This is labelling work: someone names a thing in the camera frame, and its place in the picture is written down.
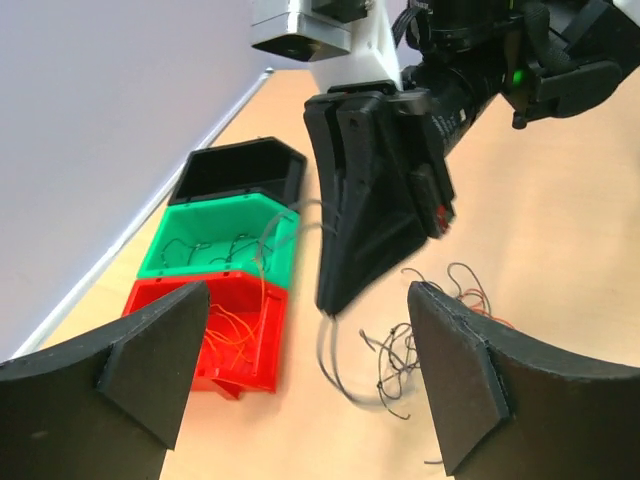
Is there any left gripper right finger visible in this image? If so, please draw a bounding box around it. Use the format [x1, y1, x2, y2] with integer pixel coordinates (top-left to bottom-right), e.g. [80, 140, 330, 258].
[407, 282, 639, 479]

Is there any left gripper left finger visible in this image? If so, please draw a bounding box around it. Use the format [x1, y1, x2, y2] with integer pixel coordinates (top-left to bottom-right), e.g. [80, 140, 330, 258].
[1, 281, 209, 479]

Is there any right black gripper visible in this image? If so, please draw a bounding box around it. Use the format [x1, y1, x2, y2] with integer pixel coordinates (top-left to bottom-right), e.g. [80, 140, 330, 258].
[304, 1, 623, 316]

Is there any thin wire bundle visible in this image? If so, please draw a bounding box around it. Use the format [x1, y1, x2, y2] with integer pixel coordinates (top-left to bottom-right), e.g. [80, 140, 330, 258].
[359, 262, 516, 421]

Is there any orange thin wire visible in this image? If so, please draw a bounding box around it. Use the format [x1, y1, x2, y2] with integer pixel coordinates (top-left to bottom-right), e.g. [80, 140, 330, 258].
[202, 304, 264, 369]

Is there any grey thin wire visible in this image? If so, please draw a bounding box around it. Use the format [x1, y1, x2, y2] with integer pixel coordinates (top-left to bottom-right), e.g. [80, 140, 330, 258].
[254, 198, 381, 407]

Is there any black thin wire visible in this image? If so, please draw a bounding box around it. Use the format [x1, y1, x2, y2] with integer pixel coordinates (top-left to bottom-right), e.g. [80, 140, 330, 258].
[159, 232, 286, 276]

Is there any black plastic bin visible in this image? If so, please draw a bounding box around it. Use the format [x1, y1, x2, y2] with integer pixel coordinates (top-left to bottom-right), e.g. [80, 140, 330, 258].
[168, 137, 307, 206]

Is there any red plastic bin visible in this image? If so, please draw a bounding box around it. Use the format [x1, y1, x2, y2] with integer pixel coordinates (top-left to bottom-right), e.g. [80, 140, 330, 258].
[123, 271, 289, 400]

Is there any green plastic bin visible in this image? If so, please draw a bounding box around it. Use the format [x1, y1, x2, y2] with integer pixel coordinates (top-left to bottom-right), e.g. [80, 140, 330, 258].
[137, 193, 300, 289]

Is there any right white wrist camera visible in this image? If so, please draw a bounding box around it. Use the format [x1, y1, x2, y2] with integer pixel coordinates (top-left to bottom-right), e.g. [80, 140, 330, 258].
[251, 0, 402, 93]

